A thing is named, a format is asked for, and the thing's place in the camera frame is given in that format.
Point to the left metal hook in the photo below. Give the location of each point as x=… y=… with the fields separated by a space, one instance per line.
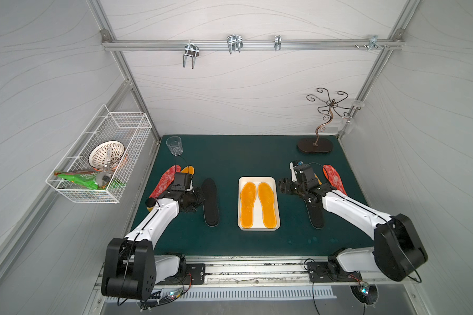
x=191 y=52

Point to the dark metal jewelry stand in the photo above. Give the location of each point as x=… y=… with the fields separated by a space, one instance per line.
x=329 y=107

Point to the clear drinking glass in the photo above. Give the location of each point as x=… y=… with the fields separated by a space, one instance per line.
x=174 y=144

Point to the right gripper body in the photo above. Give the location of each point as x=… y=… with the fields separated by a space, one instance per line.
x=290 y=187

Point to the white plastic strainer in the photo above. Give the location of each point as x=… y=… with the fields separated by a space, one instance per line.
x=106 y=156

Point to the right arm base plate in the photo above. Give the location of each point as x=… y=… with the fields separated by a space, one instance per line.
x=328 y=271

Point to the middle metal hook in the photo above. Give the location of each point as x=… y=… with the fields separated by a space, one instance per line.
x=234 y=43

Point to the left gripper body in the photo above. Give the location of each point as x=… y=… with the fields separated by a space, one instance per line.
x=197 y=197

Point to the right red insole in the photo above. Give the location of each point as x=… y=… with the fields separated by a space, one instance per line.
x=333 y=178

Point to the white wire basket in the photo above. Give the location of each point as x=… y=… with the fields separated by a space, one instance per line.
x=132 y=129

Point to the right metal bracket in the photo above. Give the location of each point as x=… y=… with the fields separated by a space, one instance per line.
x=373 y=44

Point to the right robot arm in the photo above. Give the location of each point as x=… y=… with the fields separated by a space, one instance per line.
x=397 y=251

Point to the left orange insole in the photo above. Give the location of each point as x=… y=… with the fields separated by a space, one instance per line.
x=188 y=170

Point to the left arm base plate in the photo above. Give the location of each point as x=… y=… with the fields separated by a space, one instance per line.
x=193 y=274

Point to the horizontal aluminium rail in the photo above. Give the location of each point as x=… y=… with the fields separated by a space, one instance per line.
x=248 y=44

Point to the black insole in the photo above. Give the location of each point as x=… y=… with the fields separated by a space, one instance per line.
x=210 y=204
x=315 y=212

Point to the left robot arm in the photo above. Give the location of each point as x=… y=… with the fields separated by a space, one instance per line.
x=131 y=268

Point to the fuzzy yellow insole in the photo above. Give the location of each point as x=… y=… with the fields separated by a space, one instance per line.
x=247 y=199
x=267 y=200

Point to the right orange insole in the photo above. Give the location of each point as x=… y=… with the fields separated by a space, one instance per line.
x=319 y=181

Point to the small metal hook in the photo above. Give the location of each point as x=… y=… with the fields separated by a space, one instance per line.
x=277 y=43

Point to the white storage box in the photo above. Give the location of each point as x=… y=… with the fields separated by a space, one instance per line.
x=258 y=217

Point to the red insole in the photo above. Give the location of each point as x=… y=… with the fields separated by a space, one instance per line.
x=165 y=181
x=333 y=178

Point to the orange insole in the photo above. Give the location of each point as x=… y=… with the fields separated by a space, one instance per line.
x=319 y=181
x=188 y=170

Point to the left red insole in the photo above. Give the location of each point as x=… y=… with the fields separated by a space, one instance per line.
x=165 y=181

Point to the yellow juice bottle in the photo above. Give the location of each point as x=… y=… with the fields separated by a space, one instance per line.
x=152 y=204

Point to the green plastic toy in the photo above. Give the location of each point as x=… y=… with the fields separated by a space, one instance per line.
x=93 y=180

